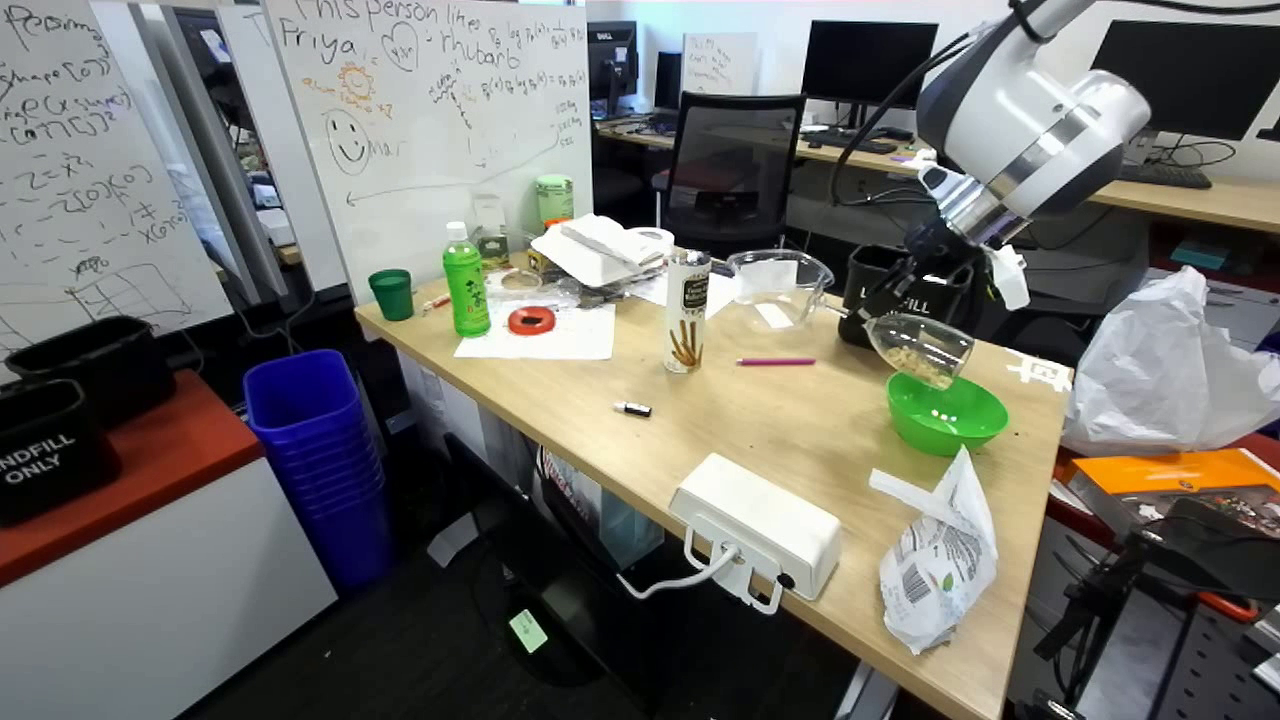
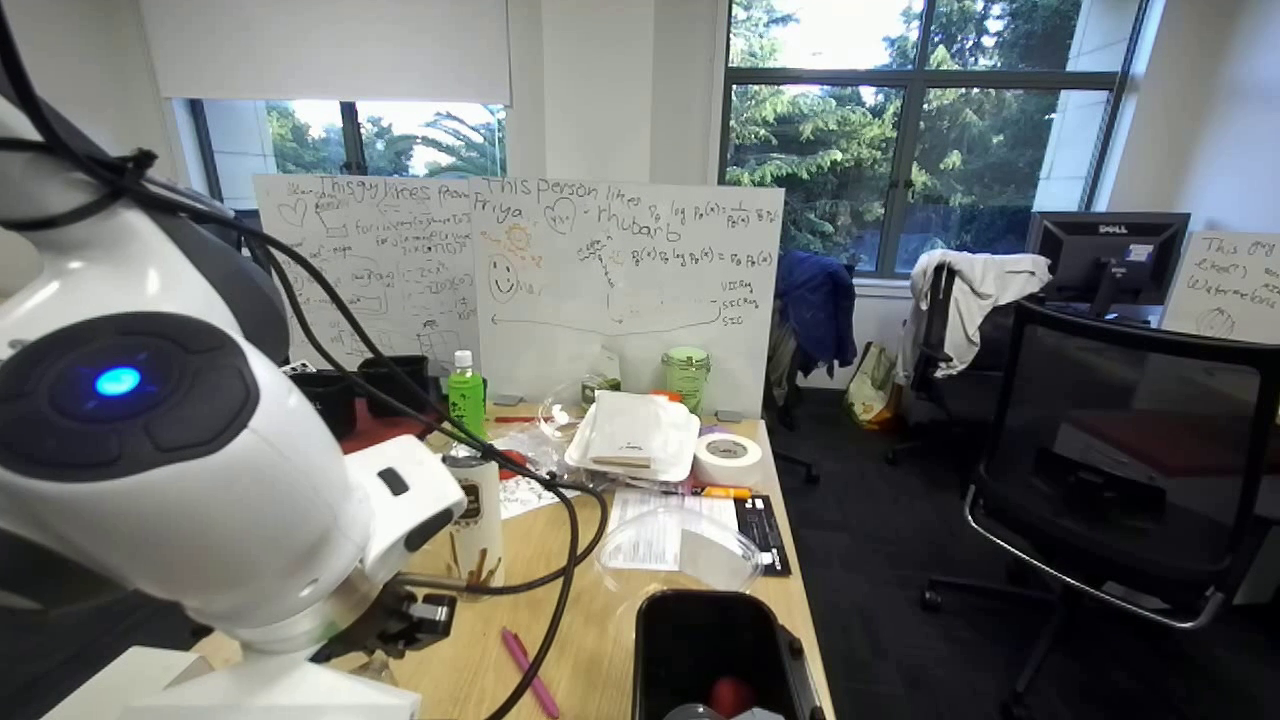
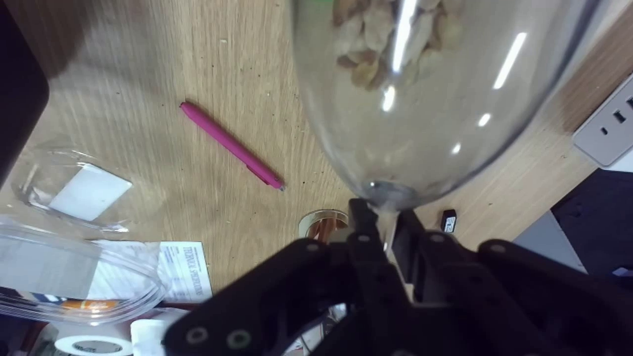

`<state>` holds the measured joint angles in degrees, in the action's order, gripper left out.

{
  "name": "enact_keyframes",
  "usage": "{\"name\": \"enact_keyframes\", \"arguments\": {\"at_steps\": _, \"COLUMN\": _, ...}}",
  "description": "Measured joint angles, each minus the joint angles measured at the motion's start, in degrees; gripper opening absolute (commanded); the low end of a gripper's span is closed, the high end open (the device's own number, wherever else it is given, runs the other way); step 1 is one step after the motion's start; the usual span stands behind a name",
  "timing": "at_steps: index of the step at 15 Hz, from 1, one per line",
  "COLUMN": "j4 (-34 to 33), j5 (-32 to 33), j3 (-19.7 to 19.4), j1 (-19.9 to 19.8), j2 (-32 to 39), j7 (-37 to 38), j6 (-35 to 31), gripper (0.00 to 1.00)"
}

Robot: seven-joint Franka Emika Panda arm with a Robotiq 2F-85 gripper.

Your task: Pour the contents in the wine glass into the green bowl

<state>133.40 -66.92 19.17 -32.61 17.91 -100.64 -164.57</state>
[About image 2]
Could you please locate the black ruler case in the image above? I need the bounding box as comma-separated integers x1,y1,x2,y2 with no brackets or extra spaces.
738,491,796,581

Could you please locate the whiteboard with dense writing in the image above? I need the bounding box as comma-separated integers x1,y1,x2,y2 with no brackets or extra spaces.
251,173,485,378

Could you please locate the black landfill bin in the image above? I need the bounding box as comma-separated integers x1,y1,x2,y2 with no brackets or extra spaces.
288,368,363,437
627,587,825,720

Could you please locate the small whiteboard with writing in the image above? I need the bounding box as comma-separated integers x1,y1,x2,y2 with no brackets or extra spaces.
1160,233,1280,353

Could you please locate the green plastic bottle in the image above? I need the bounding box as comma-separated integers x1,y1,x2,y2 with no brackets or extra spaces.
446,349,495,440

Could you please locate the black Dell monitor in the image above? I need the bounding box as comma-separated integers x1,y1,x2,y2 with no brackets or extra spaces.
1025,209,1198,331

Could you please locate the pink pen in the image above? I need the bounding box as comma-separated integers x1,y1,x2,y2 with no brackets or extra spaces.
495,628,568,720

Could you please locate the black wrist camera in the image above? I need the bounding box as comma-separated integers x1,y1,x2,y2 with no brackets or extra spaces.
316,581,460,667

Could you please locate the black mesh office chair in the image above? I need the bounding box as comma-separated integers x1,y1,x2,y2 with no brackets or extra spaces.
918,298,1280,720

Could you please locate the blue jacket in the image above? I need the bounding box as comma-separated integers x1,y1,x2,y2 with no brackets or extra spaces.
778,248,862,380

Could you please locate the white roller blind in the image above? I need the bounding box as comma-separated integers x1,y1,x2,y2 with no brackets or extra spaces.
136,0,518,109

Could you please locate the white tape roll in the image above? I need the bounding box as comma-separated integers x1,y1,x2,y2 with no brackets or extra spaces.
694,428,770,488

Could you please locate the plain black bin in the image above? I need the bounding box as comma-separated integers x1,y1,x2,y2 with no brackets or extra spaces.
355,353,441,420

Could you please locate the stack of white papers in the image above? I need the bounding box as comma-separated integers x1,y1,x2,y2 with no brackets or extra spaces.
561,390,704,488

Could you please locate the whiteboard with sun drawing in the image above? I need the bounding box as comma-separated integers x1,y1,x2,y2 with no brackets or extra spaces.
473,177,790,420

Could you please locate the yellow bag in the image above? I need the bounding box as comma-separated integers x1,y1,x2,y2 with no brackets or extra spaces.
845,339,910,433

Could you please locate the white paper sheet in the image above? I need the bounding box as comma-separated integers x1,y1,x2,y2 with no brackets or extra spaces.
495,426,588,523

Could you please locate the red ball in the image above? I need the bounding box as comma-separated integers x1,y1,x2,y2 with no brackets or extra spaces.
704,672,760,720

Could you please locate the white jacket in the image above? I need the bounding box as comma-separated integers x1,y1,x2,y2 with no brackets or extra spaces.
910,248,1056,380

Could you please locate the clear plastic packaging with paper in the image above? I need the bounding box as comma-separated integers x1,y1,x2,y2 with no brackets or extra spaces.
599,483,770,594

